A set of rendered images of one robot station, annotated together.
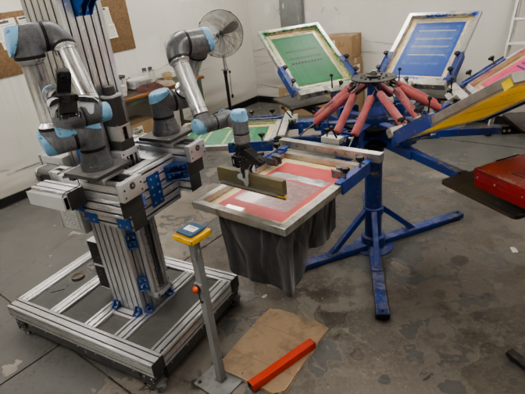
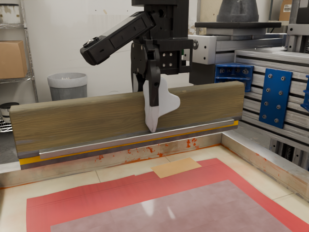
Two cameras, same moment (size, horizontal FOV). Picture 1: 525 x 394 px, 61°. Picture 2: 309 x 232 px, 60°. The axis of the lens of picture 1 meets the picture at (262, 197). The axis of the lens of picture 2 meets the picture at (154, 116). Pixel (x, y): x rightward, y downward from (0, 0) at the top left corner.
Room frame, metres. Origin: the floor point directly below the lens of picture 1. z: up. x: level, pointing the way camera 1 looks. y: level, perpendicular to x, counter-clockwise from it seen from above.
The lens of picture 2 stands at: (2.17, -0.34, 1.26)
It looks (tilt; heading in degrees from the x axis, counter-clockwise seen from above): 19 degrees down; 116
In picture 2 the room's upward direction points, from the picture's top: straight up
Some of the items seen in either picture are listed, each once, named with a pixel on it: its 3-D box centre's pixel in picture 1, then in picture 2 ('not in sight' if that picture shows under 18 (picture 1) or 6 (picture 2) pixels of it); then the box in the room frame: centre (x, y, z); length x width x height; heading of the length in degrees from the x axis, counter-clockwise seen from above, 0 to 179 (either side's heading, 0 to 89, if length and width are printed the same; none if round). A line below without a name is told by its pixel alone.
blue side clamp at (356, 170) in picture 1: (352, 177); not in sight; (2.15, -0.49, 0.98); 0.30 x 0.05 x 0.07; 139
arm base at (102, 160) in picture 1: (95, 155); (238, 7); (1.99, 0.75, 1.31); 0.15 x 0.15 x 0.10
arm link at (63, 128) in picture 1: (67, 120); not in sight; (1.70, 0.70, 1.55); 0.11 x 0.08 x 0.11; 122
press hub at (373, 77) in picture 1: (373, 166); not in sight; (2.94, -0.82, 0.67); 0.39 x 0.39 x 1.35
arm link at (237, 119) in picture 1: (239, 121); not in sight; (1.98, 0.06, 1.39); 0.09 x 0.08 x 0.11; 32
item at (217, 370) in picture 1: (208, 312); not in sight; (1.81, 0.34, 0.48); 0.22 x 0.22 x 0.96; 49
